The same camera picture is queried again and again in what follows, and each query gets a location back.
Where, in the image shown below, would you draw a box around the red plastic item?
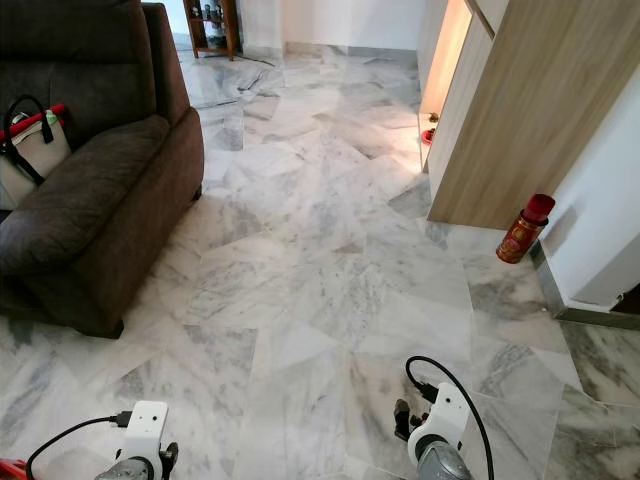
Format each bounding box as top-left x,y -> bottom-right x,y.
0,458 -> 29,480

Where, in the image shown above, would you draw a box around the grey metal floor strip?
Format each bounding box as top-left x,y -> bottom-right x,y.
530,240 -> 640,331

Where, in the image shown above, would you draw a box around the red gold tin canister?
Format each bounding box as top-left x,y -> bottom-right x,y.
496,194 -> 557,265

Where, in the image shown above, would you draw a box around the dark brown fabric sofa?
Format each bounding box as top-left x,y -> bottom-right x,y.
0,0 -> 206,339

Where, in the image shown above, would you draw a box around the light wood cabinet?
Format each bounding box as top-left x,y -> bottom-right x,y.
418,0 -> 640,231

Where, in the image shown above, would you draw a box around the red cloth in handbag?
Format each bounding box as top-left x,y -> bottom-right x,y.
10,103 -> 67,131

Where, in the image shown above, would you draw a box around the brown wooden shelf rack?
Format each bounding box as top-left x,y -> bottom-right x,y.
183,0 -> 241,61

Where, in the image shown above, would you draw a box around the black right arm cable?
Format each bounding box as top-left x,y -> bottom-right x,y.
405,355 -> 496,480

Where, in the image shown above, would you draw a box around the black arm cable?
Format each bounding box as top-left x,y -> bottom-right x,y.
25,410 -> 133,480
405,355 -> 496,480

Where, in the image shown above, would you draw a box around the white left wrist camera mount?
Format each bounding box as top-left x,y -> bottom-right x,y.
117,401 -> 169,471

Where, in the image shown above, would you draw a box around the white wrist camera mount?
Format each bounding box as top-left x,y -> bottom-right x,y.
117,401 -> 169,471
408,382 -> 471,466

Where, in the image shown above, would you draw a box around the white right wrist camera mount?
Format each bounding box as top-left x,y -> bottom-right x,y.
408,382 -> 471,466

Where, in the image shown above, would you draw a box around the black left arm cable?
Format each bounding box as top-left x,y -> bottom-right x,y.
25,410 -> 133,480

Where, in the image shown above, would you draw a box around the white handbag black handles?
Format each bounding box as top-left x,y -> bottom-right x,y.
0,95 -> 73,211

